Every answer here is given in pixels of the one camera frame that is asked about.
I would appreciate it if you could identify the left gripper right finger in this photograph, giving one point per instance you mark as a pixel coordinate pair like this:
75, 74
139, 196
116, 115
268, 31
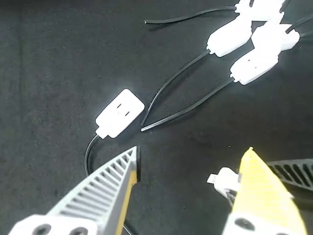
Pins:
259, 195

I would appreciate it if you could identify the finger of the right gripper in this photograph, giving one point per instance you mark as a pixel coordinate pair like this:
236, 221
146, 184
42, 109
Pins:
296, 172

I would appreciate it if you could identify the white outlet socket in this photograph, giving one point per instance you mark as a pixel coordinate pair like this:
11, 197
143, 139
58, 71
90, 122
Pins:
254, 66
228, 39
119, 113

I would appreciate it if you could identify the white two-prong plug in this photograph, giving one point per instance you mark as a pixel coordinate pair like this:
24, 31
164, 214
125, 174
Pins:
261, 9
226, 182
276, 36

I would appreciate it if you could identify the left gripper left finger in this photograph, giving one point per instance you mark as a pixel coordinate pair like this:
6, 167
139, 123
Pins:
97, 193

